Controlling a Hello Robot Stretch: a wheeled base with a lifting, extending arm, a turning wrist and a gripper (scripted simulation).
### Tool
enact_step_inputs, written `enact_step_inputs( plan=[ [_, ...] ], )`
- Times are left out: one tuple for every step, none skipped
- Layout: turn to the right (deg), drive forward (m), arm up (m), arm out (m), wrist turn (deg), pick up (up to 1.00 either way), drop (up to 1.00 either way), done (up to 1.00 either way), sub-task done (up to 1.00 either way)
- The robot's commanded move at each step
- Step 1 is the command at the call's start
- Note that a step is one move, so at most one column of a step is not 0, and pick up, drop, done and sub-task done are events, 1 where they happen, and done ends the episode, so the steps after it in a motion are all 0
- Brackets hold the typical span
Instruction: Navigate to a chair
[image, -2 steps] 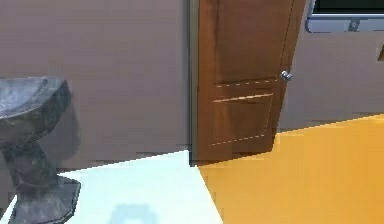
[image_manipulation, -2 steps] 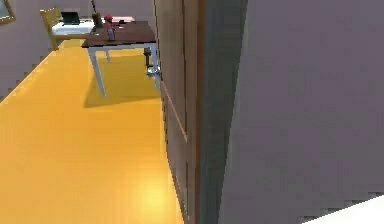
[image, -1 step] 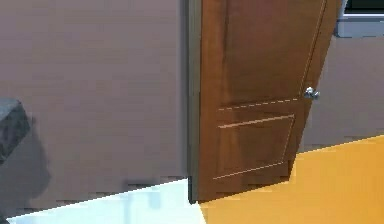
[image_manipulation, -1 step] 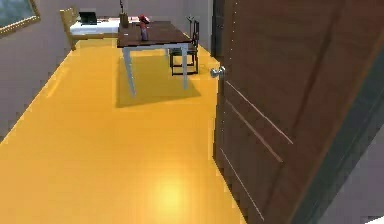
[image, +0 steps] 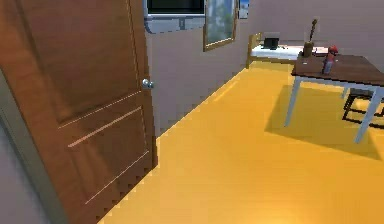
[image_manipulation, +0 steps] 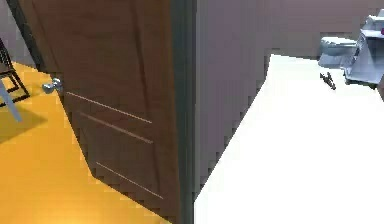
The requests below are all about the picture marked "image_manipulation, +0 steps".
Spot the silver door handle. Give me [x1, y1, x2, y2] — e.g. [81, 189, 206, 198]
[41, 77, 64, 95]

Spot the small black floor object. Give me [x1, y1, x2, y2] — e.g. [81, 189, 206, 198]
[319, 71, 337, 91]

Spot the black wire frame chair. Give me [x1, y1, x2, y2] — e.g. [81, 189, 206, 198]
[0, 37, 31, 108]

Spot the white toilet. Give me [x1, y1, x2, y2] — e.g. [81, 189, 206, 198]
[317, 36, 358, 69]

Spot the pale blue slanted post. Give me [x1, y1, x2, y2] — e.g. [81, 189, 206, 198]
[0, 79, 23, 123]

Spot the dark brown room door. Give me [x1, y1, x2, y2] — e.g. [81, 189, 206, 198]
[16, 0, 183, 224]

